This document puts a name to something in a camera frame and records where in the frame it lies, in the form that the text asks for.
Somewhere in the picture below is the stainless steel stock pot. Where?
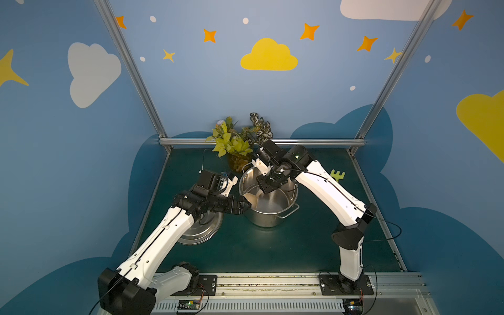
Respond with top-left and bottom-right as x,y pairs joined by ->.
238,163 -> 300,228

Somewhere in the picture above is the steel pot lid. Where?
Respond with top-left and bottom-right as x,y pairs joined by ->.
178,211 -> 224,245

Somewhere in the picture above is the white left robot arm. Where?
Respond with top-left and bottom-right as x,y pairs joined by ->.
98,190 -> 251,314

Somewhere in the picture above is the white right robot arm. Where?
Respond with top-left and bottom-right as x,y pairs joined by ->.
253,140 -> 377,283

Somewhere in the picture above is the green potted plant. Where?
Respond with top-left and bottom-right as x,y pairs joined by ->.
206,112 -> 274,173

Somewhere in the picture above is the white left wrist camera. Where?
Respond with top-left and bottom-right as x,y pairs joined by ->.
218,172 -> 238,197

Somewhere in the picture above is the green toy rake wooden handle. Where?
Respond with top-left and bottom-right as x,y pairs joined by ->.
330,169 -> 346,182

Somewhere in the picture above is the aluminium frame back bar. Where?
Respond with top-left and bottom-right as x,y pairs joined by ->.
159,138 -> 366,147

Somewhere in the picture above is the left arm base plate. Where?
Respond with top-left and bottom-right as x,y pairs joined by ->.
171,274 -> 218,297

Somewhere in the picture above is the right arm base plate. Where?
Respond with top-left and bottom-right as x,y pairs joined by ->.
318,272 -> 374,296

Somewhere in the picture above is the aluminium frame right post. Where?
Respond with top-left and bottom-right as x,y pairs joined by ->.
355,0 -> 442,141

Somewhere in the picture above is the aluminium frame post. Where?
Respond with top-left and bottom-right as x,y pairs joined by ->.
355,0 -> 442,141
94,0 -> 167,138

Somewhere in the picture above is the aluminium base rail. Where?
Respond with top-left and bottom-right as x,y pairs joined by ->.
150,272 -> 439,314

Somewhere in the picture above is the aluminium frame left post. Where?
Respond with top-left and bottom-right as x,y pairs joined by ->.
94,0 -> 167,138

